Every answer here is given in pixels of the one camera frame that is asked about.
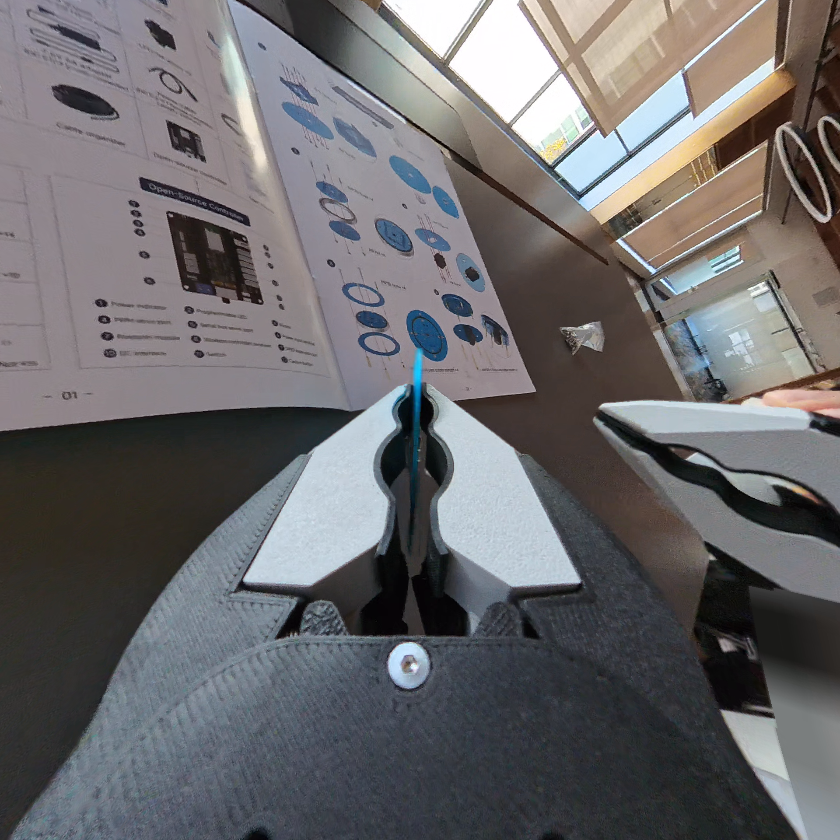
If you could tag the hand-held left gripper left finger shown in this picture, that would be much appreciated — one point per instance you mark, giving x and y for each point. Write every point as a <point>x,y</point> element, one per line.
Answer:
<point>321,525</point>

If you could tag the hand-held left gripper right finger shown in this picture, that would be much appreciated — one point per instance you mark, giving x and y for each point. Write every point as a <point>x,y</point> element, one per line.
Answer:
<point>505,525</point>

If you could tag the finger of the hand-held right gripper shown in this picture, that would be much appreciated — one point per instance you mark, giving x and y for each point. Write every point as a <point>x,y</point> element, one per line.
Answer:
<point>722,430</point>
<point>774,558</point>

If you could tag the blue round metal plate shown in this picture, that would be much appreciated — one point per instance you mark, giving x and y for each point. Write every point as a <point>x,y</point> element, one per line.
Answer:
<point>416,394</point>

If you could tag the dark grey desk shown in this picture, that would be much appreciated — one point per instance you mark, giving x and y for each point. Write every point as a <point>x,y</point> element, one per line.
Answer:
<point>98,525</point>

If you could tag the clear plastic bag of screws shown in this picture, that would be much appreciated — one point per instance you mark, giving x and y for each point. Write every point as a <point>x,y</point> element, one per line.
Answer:
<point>587,334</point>

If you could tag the open instruction booklet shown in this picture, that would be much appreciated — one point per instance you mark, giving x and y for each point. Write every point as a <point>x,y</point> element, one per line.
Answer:
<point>197,262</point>

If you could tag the beige roller blinds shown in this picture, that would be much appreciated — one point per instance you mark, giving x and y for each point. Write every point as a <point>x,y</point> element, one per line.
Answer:
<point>623,65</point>

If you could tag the window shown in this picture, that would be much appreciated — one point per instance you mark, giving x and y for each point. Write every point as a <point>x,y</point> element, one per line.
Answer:
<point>499,59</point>

